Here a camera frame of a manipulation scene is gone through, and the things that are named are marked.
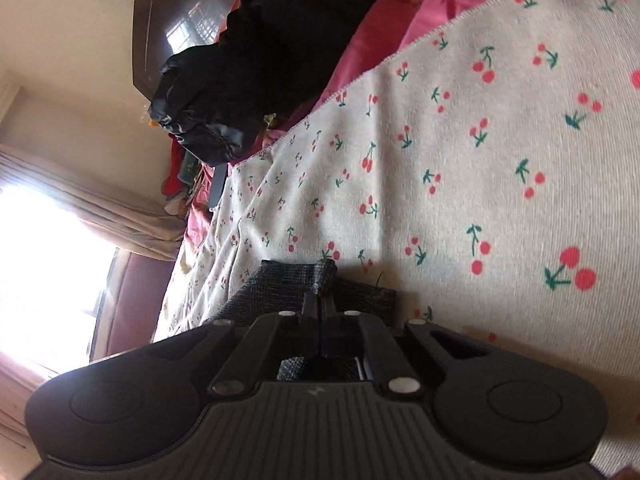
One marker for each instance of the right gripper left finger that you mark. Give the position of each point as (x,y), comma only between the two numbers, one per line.
(272,339)

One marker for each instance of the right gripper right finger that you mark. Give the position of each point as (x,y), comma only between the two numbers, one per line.
(357,328)

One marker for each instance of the dark grey plaid pants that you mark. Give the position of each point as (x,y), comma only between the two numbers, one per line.
(278,286)

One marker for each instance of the maroon padded window bench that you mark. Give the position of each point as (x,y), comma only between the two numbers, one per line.
(129,307)

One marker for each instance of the right beige curtain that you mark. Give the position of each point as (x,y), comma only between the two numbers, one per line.
(128,220)

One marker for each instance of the black tablet on bed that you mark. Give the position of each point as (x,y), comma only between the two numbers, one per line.
(220,174)

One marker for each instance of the pile of clothes on nightstand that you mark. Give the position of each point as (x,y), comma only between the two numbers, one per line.
(187,183)

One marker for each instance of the cherry print bed sheet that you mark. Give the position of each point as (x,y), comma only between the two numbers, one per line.
(488,171)

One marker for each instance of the black jacket on bed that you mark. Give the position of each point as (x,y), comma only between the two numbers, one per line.
(273,56)

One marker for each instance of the dark wooden headboard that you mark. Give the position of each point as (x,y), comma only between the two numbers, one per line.
(161,28)

